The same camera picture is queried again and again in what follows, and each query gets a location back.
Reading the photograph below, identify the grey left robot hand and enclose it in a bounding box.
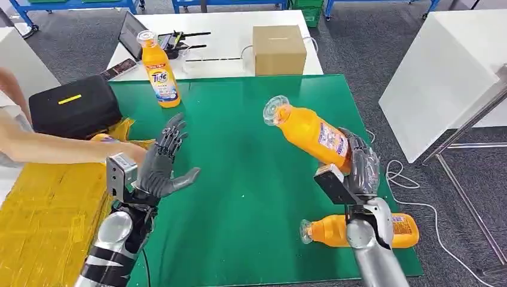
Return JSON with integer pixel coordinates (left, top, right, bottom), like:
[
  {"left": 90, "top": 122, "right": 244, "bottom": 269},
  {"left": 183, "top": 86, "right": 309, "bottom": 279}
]
[{"left": 136, "top": 113, "right": 201, "bottom": 199}]

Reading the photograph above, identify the person's right hand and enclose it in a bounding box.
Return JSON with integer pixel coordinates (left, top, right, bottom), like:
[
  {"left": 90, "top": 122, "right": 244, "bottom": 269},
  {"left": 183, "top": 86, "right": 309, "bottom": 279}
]
[{"left": 115, "top": 142, "right": 148, "bottom": 164}]

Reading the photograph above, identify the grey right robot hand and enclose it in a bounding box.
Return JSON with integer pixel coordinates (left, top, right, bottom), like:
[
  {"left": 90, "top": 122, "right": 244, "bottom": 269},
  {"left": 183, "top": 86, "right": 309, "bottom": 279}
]
[{"left": 338, "top": 127, "right": 381, "bottom": 197}]

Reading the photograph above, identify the black bag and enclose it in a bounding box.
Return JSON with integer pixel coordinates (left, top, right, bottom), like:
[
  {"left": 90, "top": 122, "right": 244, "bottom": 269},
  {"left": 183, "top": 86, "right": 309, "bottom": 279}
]
[{"left": 28, "top": 75, "right": 123, "bottom": 140}]

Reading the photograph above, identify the dark smartphone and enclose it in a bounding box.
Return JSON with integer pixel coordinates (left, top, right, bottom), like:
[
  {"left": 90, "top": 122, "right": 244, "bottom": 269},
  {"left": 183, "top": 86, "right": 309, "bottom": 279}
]
[{"left": 99, "top": 58, "right": 138, "bottom": 81}]

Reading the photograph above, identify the green table mat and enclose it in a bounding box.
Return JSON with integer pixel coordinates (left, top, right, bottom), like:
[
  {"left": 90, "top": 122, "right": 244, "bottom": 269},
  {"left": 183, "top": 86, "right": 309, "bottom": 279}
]
[{"left": 109, "top": 74, "right": 424, "bottom": 287}]

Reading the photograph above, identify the yellow sheet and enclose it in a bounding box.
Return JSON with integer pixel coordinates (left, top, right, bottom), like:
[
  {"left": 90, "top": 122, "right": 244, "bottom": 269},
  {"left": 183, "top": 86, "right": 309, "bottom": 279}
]
[{"left": 0, "top": 117, "right": 156, "bottom": 287}]

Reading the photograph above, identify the black remote controller with antennas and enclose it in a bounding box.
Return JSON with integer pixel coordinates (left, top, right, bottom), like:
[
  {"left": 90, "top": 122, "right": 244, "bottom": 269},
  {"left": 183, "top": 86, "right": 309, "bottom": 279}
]
[{"left": 157, "top": 30, "right": 212, "bottom": 54}]

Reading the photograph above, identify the dark laptop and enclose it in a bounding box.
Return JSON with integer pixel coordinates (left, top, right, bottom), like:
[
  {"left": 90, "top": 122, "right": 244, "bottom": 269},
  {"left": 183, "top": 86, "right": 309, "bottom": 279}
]
[{"left": 118, "top": 11, "right": 148, "bottom": 62}]

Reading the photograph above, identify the white tabletop panel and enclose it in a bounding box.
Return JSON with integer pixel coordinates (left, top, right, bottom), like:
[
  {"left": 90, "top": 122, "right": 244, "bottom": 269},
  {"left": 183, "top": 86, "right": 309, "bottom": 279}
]
[{"left": 378, "top": 8, "right": 507, "bottom": 164}]

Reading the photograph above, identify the person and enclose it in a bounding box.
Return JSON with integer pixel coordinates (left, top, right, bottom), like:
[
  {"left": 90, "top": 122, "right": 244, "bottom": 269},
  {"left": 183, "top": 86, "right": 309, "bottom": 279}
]
[{"left": 0, "top": 67, "right": 148, "bottom": 191}]

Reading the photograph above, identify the white cabinet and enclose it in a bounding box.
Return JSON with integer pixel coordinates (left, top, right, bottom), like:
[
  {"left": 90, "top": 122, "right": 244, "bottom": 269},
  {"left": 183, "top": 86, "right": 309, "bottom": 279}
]
[{"left": 0, "top": 26, "right": 61, "bottom": 100}]

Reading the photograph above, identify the brown cardboard box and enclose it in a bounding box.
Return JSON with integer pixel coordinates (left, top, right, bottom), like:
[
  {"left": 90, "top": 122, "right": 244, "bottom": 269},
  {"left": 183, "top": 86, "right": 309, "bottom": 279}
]
[{"left": 252, "top": 25, "right": 308, "bottom": 77}]

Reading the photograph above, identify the white table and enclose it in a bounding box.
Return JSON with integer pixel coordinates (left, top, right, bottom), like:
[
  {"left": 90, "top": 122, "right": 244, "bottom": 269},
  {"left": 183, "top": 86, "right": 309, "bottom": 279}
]
[{"left": 106, "top": 10, "right": 325, "bottom": 83}]

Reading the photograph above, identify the green crate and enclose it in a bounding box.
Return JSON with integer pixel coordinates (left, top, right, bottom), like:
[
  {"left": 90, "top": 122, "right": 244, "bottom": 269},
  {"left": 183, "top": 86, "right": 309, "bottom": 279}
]
[{"left": 288, "top": 0, "right": 322, "bottom": 29}]

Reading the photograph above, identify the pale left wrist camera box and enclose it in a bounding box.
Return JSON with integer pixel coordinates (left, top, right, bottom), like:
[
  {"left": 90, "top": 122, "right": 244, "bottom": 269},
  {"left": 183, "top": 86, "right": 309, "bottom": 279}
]
[{"left": 106, "top": 153, "right": 139, "bottom": 198}]

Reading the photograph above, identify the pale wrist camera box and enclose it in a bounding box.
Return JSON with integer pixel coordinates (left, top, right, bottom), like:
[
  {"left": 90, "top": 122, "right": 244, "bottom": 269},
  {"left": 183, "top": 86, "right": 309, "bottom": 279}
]
[
  {"left": 106, "top": 153, "right": 139, "bottom": 198},
  {"left": 313, "top": 163, "right": 358, "bottom": 206}
]

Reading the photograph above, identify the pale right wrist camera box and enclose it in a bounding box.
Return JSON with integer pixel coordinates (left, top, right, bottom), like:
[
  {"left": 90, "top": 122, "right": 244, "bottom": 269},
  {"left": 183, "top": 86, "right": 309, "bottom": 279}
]
[{"left": 313, "top": 163, "right": 358, "bottom": 206}]

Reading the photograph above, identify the white cable on floor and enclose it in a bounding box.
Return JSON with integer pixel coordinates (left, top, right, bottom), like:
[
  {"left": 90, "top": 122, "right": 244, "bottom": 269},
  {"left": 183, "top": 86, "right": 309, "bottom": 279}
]
[{"left": 364, "top": 129, "right": 496, "bottom": 287}]

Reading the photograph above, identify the steel table frame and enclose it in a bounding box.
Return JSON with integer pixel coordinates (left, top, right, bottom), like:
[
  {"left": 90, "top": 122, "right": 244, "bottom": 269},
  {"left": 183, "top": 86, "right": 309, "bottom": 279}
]
[{"left": 420, "top": 63, "right": 507, "bottom": 266}]

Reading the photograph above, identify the thin black cable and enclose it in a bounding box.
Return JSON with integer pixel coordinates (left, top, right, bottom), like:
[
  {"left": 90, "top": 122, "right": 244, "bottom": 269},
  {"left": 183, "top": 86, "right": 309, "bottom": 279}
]
[{"left": 185, "top": 57, "right": 242, "bottom": 63}]

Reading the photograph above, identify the blue metal rack frame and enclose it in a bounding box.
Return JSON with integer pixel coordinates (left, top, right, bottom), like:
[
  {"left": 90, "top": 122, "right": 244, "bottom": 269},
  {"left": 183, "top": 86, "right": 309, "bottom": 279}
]
[
  {"left": 323, "top": 0, "right": 441, "bottom": 22},
  {"left": 8, "top": 0, "right": 145, "bottom": 38},
  {"left": 171, "top": 0, "right": 288, "bottom": 14}
]

